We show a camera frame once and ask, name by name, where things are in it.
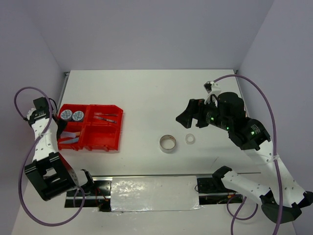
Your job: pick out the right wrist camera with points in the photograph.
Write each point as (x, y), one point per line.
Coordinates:
(213, 91)

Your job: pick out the blue glue stick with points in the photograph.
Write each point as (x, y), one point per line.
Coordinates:
(70, 141)

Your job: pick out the blue white putty jar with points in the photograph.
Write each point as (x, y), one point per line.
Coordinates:
(66, 115)
(78, 116)

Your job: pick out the purple glue stick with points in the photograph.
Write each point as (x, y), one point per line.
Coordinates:
(68, 135)

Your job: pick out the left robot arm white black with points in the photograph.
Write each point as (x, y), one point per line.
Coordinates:
(49, 173)

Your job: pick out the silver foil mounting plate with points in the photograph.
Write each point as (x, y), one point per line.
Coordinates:
(154, 194)

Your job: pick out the red compartment storage bin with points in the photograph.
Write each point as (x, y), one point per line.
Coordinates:
(95, 134)

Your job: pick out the large clear tape roll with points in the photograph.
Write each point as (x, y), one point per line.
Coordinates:
(167, 143)

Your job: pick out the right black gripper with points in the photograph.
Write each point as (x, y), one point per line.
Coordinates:
(195, 109)

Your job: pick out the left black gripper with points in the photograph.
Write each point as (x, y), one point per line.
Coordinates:
(62, 125)

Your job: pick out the blue gel pen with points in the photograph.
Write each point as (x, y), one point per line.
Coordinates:
(105, 119)

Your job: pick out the red gel pen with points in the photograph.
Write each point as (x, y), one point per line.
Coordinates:
(104, 114)

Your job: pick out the small clear tape roll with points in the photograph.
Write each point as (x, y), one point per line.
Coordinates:
(190, 138)

